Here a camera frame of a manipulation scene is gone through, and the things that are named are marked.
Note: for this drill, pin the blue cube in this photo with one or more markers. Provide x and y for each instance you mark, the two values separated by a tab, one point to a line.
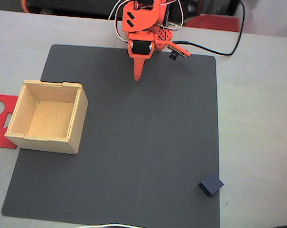
211	184

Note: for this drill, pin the open wooden box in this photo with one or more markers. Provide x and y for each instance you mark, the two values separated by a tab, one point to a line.
50	118

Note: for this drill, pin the dark grey mat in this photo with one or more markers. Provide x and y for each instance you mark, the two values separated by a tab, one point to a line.
134	142

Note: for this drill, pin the red flat plastic piece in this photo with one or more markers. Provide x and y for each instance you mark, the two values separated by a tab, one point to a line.
212	23

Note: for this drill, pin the red cutout sheet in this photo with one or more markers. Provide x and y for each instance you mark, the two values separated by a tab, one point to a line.
1	137

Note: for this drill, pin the wrist camera on orange mount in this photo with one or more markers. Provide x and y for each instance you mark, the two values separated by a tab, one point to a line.
179	50

